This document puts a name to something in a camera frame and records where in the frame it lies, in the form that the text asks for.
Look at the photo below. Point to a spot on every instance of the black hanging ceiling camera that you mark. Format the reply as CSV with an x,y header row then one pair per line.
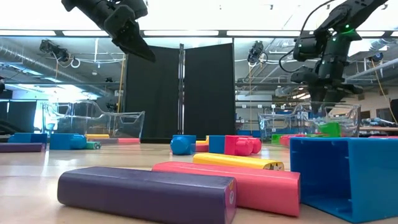
x,y
54,49
255,56

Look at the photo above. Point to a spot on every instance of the black room divider panel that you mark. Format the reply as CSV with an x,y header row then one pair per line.
x,y
210,87
152,93

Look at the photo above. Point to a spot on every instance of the yellow long bar block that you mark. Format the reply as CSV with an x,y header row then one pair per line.
x,y
96,136
230,160

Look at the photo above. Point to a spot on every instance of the teal long bar block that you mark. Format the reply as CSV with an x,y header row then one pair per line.
x,y
93,145

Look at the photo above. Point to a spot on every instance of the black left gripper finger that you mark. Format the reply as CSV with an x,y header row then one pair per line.
x,y
136,46

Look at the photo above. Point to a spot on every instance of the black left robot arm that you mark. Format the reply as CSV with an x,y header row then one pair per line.
x,y
81,7

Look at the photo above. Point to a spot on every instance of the clear plastic bin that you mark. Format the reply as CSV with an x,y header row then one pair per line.
x,y
280,121
124,123

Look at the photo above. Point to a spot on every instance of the yellow toy block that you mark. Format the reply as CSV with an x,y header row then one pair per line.
x,y
203,140

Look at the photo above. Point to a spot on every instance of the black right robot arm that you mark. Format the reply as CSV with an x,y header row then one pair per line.
x,y
351,12

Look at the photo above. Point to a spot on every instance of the green toy block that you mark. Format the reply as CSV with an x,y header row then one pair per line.
x,y
276,139
329,129

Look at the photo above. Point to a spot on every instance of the purple long bar block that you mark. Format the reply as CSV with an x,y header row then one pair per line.
x,y
21,147
109,141
140,193

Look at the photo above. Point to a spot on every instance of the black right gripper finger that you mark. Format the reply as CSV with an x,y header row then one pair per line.
x,y
335,96
316,96

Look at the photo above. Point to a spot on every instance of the black overhead frame beam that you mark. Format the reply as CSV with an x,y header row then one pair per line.
x,y
222,33

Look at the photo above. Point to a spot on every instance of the red toy block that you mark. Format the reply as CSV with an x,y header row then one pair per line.
x,y
292,140
239,145

